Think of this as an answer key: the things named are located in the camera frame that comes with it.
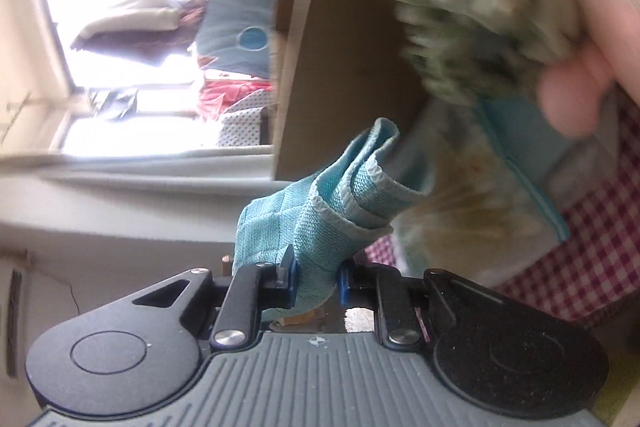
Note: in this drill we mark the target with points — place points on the teal checked cloth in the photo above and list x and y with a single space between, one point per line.
300 227

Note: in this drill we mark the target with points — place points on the pink plush doll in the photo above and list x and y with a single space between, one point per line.
575 92

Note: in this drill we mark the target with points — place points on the brown cardboard box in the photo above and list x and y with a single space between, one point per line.
350 32

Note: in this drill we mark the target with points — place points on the green scrunchie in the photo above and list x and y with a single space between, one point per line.
475 7

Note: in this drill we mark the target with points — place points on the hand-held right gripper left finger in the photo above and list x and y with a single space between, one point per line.
289 277

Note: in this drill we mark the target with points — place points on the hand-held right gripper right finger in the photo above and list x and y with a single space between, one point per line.
344 287

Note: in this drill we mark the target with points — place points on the pink hanging garment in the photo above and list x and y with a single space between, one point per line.
220 94

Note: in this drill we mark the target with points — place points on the brown striped packet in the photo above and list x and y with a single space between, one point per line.
450 217

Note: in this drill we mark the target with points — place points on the white polka dot cloth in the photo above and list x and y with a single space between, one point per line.
240 127

